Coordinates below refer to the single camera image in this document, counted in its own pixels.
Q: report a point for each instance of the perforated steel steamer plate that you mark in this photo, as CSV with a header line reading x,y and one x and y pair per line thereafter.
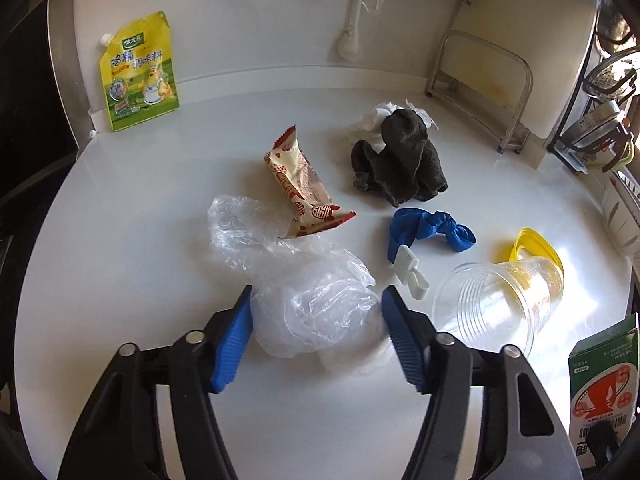
x,y
612,77

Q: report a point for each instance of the clear plastic cup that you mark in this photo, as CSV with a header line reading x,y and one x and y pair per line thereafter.
x,y
480,305

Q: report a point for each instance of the clear plastic bag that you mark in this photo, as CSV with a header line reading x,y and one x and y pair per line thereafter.
x,y
300,305

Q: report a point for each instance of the steel strainer pot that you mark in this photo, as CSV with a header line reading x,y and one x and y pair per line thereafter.
x,y
595,122

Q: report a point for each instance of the red patterned snack wrapper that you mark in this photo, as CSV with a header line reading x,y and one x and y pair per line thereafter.
x,y
300,180

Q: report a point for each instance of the white tissue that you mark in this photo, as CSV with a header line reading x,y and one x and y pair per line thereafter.
x,y
372,117

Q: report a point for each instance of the black range hood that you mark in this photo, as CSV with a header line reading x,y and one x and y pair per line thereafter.
x,y
30,85

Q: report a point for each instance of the yellow plastic lid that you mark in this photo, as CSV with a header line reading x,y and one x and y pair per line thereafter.
x,y
530,237

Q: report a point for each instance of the pale green mug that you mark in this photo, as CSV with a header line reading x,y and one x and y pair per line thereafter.
x,y
617,157

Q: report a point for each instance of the yellow seasoning pouch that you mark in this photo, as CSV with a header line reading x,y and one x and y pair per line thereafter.
x,y
140,80

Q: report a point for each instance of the black sock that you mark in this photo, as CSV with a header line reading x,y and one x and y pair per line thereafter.
x,y
400,160

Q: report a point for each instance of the white plastic clip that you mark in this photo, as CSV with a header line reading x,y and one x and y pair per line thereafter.
x,y
407,270

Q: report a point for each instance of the white cutting board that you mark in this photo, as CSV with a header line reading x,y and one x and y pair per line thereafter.
x,y
550,60

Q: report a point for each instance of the blue cloth strip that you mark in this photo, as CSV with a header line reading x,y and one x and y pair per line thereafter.
x,y
425,225

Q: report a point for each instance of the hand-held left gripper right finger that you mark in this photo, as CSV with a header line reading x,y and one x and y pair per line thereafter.
x,y
405,340

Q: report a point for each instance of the steel cutting board rack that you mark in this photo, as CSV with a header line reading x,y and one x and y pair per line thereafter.
x,y
516,110

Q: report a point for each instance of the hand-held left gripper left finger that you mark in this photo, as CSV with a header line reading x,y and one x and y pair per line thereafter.
x,y
232,345

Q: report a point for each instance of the white hanging brush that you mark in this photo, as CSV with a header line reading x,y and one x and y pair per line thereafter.
x,y
351,30

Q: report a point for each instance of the green and white carton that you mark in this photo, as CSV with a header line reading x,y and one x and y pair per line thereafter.
x,y
600,390

